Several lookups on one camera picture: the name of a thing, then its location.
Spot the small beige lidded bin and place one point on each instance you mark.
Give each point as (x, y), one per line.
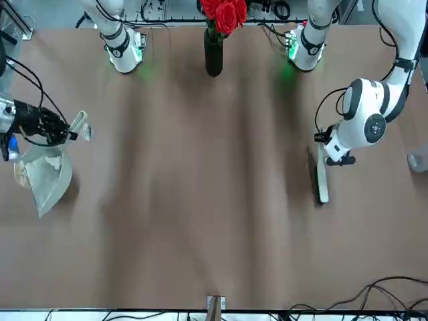
(20, 174)

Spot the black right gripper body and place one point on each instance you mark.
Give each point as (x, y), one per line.
(28, 118)

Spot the red rose bouquet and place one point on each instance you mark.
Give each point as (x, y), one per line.
(227, 15)

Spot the aluminium frame post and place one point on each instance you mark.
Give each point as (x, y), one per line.
(215, 309)

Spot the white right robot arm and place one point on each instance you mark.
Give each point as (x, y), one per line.
(120, 50)

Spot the white side desk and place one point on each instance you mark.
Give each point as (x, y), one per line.
(33, 316)

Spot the small green circuit board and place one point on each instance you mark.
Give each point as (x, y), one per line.
(140, 43)
(291, 43)

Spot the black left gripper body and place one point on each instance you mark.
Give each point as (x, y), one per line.
(322, 135)

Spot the grey plastic dustpan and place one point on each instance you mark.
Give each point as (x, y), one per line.
(47, 187)

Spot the tall black vase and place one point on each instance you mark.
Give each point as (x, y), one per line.
(214, 57)

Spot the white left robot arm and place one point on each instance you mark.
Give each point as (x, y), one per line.
(361, 110)

